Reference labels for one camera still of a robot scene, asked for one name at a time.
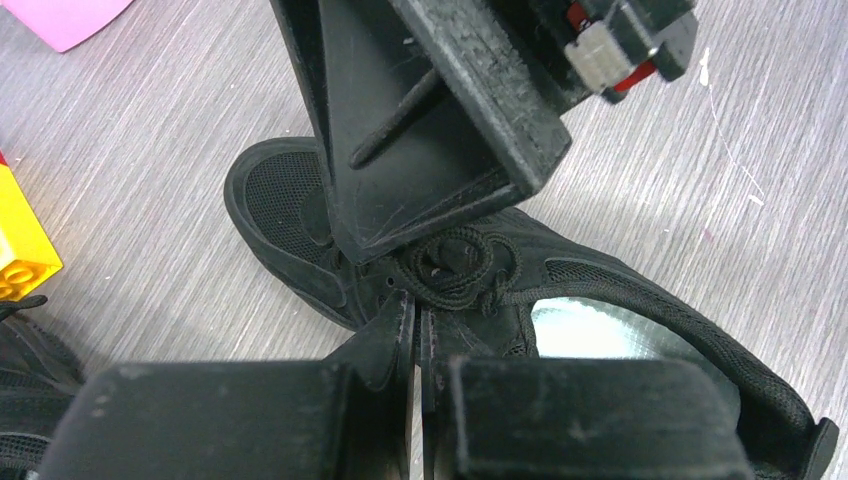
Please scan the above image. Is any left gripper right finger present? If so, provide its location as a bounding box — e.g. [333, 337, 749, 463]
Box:
[419, 311, 752, 479]

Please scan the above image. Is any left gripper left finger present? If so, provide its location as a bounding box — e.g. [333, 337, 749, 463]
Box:
[39, 291, 415, 479]

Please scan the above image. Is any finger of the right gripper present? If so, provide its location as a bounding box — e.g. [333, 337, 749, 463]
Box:
[272, 1, 572, 263]

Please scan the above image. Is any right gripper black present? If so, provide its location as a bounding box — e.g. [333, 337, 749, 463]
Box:
[491, 0, 698, 113]

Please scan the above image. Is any black shoe with laces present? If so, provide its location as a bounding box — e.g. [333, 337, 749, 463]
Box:
[224, 137, 839, 479]

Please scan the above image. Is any black shoelace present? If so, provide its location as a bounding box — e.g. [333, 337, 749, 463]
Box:
[391, 227, 523, 316]

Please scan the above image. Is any black shoe tied left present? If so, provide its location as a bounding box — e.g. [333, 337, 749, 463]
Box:
[1, 295, 84, 479]

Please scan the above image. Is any yellow toy block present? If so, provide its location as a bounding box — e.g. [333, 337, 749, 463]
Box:
[1, 157, 63, 301]

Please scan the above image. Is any pink metronome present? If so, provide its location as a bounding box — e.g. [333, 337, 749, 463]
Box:
[1, 0, 133, 53]

